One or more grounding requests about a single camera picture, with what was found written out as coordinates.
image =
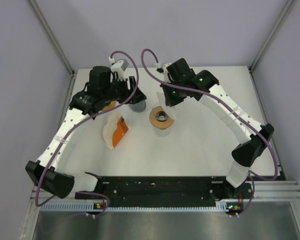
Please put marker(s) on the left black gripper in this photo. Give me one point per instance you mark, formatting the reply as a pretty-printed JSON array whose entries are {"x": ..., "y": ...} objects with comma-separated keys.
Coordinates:
[{"x": 127, "y": 93}]

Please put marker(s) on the wooden dripper ring holder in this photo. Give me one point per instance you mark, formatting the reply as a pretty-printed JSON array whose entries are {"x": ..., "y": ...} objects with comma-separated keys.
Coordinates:
[{"x": 160, "y": 119}]

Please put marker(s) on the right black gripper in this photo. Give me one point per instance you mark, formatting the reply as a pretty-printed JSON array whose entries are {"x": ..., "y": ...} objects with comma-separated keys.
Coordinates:
[{"x": 169, "y": 101}]

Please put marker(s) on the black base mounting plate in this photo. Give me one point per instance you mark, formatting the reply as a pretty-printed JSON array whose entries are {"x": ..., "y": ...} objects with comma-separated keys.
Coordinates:
[{"x": 168, "y": 180}]

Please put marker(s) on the clear glass carafe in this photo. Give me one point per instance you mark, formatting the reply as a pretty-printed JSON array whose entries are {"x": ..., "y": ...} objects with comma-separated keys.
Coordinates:
[{"x": 159, "y": 132}]

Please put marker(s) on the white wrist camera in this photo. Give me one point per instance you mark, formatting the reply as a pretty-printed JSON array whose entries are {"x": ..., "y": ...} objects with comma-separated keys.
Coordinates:
[
  {"x": 162, "y": 68},
  {"x": 118, "y": 67}
]

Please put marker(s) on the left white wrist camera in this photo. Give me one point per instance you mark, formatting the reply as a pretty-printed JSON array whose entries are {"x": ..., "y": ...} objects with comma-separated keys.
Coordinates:
[{"x": 118, "y": 67}]

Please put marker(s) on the orange coffee filter pack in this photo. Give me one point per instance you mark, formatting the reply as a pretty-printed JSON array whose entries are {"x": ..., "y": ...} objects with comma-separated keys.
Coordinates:
[{"x": 114, "y": 130}]

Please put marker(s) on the grey slotted cable duct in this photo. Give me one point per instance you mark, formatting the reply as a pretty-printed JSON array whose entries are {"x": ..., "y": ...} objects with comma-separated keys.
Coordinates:
[{"x": 68, "y": 206}]

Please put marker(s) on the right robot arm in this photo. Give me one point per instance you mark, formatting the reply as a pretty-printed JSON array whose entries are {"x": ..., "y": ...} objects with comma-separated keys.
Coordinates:
[{"x": 252, "y": 136}]

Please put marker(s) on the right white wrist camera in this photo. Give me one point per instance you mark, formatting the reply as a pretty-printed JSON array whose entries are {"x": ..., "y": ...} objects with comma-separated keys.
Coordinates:
[{"x": 162, "y": 68}]

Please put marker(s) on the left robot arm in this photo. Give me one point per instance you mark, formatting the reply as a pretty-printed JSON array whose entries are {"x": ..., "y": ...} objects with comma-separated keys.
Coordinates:
[{"x": 48, "y": 172}]

